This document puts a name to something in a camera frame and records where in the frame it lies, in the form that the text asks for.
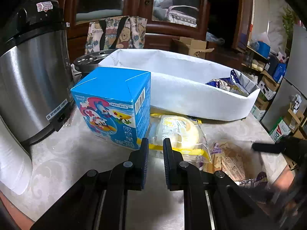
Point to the brown biscuit packet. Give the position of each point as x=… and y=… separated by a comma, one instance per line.
x=227, y=160

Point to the black cooking pot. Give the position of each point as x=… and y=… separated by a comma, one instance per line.
x=86, y=62

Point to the white folded cloth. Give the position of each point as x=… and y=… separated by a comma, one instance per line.
x=12, y=163

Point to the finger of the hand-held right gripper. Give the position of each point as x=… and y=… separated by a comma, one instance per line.
x=266, y=147

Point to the yellow bread packet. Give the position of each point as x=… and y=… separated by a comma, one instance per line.
x=179, y=129

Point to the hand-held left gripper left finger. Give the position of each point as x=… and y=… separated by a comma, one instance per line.
x=144, y=163

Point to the purple foil snack wrapper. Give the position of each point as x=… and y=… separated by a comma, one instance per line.
x=260, y=178

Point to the clear yellow-print packet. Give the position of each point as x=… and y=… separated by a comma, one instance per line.
x=239, y=90

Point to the dark blue box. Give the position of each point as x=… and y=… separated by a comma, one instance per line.
x=280, y=73

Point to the grey patterned tablecloth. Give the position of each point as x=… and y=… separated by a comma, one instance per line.
x=72, y=153

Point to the blue shelf box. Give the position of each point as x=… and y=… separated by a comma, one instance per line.
x=263, y=48

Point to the green and white box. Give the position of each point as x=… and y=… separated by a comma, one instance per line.
x=279, y=130

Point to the blue cartoon carton box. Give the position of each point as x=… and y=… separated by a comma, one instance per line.
x=108, y=115

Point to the cartoon print tote bag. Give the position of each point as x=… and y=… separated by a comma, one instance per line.
x=124, y=36

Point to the black and white box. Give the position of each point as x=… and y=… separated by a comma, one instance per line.
x=266, y=89

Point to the green plant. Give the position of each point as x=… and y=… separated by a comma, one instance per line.
x=290, y=19

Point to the purple snack packet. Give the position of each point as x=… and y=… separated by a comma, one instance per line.
x=237, y=77

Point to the open cardboard box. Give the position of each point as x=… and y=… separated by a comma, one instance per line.
x=196, y=46

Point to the stainless steel pressure cooker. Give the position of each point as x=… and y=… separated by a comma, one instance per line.
x=31, y=81

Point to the white fabric basket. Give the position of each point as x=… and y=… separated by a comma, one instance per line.
x=187, y=93

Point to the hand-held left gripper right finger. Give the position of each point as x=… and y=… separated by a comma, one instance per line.
x=166, y=163

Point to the floral handbag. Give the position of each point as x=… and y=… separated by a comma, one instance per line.
x=182, y=18

